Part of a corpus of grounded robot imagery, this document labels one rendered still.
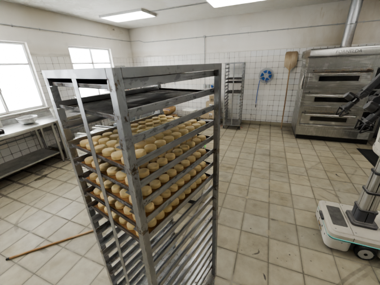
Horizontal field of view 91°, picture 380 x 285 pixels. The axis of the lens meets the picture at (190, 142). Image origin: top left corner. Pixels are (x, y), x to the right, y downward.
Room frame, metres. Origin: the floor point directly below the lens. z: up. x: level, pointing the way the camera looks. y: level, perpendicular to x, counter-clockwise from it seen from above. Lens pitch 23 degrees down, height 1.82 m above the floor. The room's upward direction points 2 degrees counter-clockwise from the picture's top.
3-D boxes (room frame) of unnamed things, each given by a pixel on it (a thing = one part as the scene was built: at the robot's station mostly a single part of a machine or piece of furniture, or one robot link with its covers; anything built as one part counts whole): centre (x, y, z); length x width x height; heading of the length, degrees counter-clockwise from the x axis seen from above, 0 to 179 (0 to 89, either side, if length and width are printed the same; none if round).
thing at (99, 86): (0.92, 0.21, 1.77); 0.60 x 0.40 x 0.02; 144
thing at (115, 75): (0.92, 0.20, 0.93); 0.64 x 0.51 x 1.78; 144
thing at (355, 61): (4.36, -3.45, 1.01); 1.56 x 1.20 x 2.01; 67
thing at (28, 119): (3.53, 3.11, 0.94); 0.33 x 0.33 x 0.12
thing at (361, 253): (1.22, -1.64, 0.08); 0.16 x 0.06 x 0.16; 67
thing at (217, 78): (1.04, -0.16, 0.97); 0.03 x 0.03 x 1.70; 54
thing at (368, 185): (1.43, -1.74, 0.65); 0.11 x 0.11 x 0.40; 67
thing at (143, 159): (0.81, 0.04, 1.50); 0.64 x 0.03 x 0.03; 144
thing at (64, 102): (1.04, 0.36, 1.68); 0.64 x 0.03 x 0.03; 144
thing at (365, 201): (1.43, -1.74, 0.45); 0.13 x 0.13 x 0.40; 67
